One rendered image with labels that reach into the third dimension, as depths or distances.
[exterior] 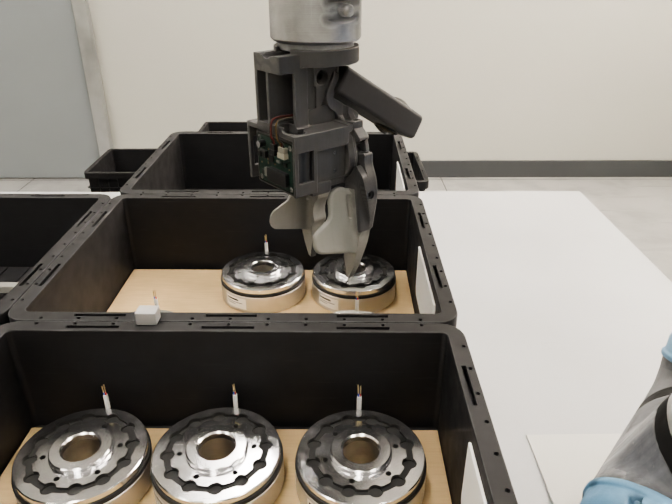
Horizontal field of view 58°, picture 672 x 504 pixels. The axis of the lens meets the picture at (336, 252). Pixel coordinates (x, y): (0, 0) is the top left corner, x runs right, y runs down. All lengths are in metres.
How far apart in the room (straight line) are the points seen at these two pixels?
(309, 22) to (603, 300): 0.75
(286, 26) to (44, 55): 3.28
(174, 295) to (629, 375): 0.61
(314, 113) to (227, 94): 3.01
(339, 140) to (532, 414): 0.45
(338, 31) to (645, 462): 0.37
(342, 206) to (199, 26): 2.98
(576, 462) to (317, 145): 0.47
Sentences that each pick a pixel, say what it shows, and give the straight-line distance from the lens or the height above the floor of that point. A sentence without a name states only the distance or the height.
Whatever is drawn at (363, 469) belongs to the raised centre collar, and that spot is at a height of 0.87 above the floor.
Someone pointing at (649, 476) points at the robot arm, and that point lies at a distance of 0.45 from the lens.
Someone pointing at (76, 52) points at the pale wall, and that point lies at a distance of 3.67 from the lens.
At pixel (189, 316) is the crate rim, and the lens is 0.54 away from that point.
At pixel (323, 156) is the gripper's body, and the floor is 1.06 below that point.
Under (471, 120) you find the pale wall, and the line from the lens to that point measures 3.59.
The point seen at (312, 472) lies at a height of 0.86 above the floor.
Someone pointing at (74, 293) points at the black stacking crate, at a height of 0.89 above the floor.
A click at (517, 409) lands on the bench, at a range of 0.81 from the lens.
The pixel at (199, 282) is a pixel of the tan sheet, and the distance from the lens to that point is 0.80.
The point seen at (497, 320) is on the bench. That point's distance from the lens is 0.97.
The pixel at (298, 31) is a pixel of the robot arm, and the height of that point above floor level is 1.16.
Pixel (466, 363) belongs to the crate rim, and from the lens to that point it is 0.48.
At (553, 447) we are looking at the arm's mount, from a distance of 0.77.
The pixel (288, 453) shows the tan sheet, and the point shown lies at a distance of 0.55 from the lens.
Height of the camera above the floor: 1.22
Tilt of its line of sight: 27 degrees down
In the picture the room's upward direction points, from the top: straight up
